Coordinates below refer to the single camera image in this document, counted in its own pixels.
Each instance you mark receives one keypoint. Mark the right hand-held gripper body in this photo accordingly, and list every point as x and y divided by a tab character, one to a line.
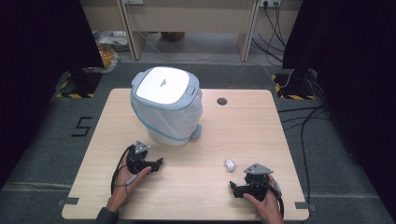
257	183

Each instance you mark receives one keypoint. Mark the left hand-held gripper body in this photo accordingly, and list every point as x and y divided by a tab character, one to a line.
136	160

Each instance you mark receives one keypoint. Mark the white paper ball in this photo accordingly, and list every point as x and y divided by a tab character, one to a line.
230	165

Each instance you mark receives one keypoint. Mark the white trash can grey lid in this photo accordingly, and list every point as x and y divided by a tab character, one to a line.
163	88

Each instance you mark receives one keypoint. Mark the person's left hand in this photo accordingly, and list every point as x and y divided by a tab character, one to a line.
124	183

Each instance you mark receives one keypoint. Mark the person's right hand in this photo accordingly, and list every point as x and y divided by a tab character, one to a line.
267	208

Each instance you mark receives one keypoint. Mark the translucent white trash bag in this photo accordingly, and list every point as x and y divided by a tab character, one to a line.
174	119

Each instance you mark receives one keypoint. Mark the black stand base striped tape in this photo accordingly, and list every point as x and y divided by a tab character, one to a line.
292	85
79	82

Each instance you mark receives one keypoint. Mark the pile of clear plastic bags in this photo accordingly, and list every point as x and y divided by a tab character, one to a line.
107	46

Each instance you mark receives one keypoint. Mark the black curtain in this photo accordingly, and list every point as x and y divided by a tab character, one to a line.
348	77
40	62

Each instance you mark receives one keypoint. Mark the light wooden desk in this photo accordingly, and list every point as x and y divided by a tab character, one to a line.
193	15

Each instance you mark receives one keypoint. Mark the white wall socket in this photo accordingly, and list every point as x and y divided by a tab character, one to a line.
269	2

